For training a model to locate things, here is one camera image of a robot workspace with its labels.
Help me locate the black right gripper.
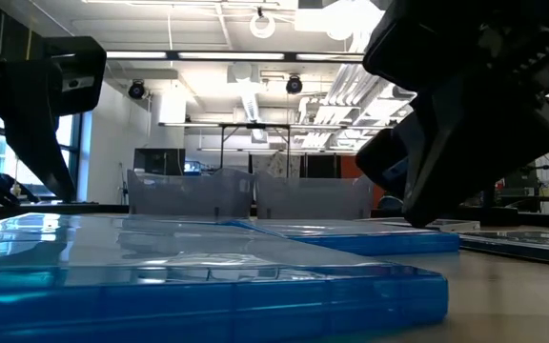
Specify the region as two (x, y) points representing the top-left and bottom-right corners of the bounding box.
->
(401, 0), (549, 229)

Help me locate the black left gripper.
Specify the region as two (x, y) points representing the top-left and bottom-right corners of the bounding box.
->
(0, 59), (78, 207)

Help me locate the black jewel case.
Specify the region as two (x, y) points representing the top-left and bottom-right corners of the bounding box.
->
(381, 216), (481, 233)
(458, 229), (549, 269)

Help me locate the blue jewel case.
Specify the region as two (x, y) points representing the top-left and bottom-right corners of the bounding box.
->
(0, 212), (450, 343)
(229, 217), (461, 257)

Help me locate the blue chair back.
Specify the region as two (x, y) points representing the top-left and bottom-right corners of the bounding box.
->
(377, 193), (404, 212)

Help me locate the black workstation equipment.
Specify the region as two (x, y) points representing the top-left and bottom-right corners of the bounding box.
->
(493, 161), (549, 215)

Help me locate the window with dark frames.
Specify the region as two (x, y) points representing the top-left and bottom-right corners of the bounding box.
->
(0, 111), (85, 201)

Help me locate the clear plastic bin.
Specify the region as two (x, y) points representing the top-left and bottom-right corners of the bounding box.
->
(126, 167), (257, 221)
(254, 170), (376, 221)

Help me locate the black round ceiling fixture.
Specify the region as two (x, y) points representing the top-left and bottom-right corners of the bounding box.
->
(285, 74), (304, 95)
(128, 79), (147, 100)

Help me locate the long ceiling light strip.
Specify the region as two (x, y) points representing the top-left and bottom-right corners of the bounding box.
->
(105, 50), (366, 63)

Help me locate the black aluminium table frame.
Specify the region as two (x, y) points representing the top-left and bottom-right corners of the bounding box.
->
(0, 202), (549, 228)

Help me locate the right wrist camera housing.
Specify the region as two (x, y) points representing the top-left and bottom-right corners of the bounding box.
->
(362, 0), (483, 92)

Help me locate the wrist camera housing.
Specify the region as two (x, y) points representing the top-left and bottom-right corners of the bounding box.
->
(44, 36), (108, 117)
(362, 0), (483, 92)

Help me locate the left wrist camera housing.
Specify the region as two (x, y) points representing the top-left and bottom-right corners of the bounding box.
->
(44, 36), (108, 117)

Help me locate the black metal frame stand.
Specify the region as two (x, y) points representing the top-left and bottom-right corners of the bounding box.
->
(218, 122), (292, 178)

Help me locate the white ring pendant lamp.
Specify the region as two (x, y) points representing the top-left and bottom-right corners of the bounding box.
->
(249, 10), (276, 39)

